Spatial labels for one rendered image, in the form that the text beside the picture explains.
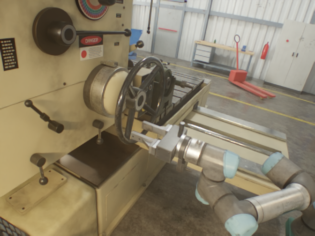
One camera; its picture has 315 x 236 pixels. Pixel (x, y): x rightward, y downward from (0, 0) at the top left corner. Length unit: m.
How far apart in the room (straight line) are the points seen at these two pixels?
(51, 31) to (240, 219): 0.73
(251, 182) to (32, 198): 1.40
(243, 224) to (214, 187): 0.13
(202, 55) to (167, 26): 2.10
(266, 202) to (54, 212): 1.07
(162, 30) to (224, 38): 2.47
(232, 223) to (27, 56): 0.73
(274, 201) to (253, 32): 7.57
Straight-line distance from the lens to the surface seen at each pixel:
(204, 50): 7.45
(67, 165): 1.56
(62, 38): 0.67
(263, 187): 1.61
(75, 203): 1.34
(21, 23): 0.69
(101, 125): 0.99
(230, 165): 0.60
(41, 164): 0.82
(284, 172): 0.92
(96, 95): 0.84
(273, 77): 7.62
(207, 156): 0.60
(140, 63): 0.74
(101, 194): 1.49
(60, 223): 1.30
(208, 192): 0.65
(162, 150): 0.60
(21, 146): 0.79
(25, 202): 1.38
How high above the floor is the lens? 1.64
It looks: 28 degrees down
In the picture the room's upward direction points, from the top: 9 degrees clockwise
